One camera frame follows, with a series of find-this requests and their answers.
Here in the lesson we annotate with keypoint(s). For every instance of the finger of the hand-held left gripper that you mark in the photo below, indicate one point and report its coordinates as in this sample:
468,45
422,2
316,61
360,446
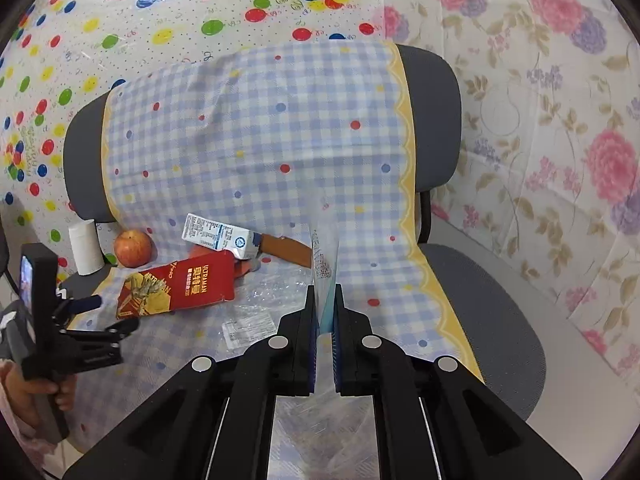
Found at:
112,331
82,305

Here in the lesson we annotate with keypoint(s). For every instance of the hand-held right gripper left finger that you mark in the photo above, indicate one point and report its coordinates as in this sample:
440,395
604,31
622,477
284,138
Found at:
312,355

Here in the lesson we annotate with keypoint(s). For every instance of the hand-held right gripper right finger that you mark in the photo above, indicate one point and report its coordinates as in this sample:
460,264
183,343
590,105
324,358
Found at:
340,355

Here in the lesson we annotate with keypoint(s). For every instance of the clear plastic bag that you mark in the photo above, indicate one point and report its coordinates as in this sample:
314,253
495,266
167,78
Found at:
324,270

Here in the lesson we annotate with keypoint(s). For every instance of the red card packet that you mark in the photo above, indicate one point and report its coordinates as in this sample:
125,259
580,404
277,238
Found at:
185,285

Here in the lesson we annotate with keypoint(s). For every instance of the white drink carton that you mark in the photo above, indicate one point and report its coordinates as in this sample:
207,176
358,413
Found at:
220,235

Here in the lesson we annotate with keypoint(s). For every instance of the person's left forearm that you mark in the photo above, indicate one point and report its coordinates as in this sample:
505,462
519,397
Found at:
25,452

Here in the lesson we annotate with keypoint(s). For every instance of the person's left hand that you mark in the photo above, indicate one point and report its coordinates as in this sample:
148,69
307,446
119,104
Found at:
27,397

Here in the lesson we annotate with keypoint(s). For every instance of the white paper roll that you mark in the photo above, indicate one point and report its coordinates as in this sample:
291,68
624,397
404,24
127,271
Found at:
86,247

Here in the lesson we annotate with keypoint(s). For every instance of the clear wrapper white label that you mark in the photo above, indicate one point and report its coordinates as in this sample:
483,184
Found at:
250,322

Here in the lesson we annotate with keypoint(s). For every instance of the red apple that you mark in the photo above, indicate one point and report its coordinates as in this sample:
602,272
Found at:
132,248

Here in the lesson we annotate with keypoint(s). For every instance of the brown oblong object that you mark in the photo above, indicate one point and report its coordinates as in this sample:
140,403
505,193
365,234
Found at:
287,251

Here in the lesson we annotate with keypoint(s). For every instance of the blue checkered cloth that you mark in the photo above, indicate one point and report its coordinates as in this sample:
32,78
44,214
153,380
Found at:
250,160

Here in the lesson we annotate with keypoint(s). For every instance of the grey office chair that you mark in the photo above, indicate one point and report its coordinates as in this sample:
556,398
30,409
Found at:
435,110

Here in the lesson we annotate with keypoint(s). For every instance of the balloon print backdrop sheet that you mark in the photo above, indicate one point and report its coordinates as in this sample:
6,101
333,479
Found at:
150,20

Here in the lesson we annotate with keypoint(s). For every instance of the floral print backdrop sheet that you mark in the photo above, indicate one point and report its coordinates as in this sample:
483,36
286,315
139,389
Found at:
550,135

